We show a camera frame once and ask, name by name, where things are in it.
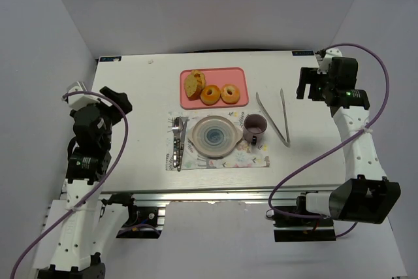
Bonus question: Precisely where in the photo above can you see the metal spoon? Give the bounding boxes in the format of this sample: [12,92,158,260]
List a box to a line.
[172,117,180,168]

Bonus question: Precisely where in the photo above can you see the white blue ceramic plate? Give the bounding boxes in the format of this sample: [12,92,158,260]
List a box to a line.
[187,116,243,159]

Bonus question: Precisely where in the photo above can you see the metal tongs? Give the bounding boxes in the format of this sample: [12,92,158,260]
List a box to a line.
[255,88,291,148]

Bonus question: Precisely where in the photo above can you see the aluminium table frame rail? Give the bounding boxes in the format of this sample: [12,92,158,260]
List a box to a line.
[97,189,337,214]

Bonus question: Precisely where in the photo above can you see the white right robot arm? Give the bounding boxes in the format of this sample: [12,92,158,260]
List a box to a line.
[297,48,401,224]

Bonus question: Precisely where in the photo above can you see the sliced bread loaf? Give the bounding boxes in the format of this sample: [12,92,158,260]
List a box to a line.
[184,70,206,100]

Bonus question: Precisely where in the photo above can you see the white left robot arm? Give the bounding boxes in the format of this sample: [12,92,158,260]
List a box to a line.
[37,82,133,278]

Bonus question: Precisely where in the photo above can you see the orange donut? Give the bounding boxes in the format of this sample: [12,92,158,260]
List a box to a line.
[221,84,240,105]
[200,85,221,105]

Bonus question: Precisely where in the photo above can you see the metal knife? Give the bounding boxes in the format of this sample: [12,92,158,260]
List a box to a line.
[177,116,189,171]

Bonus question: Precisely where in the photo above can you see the floral placemat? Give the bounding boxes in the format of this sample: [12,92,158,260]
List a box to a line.
[165,110,270,171]

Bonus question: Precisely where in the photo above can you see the metal fork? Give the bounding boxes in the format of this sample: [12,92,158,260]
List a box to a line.
[178,117,181,163]

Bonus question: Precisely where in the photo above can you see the pink rectangular tray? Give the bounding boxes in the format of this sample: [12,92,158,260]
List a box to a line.
[180,67,249,110]

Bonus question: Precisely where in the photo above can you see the purple mug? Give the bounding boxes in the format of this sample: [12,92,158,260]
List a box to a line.
[243,114,267,146]

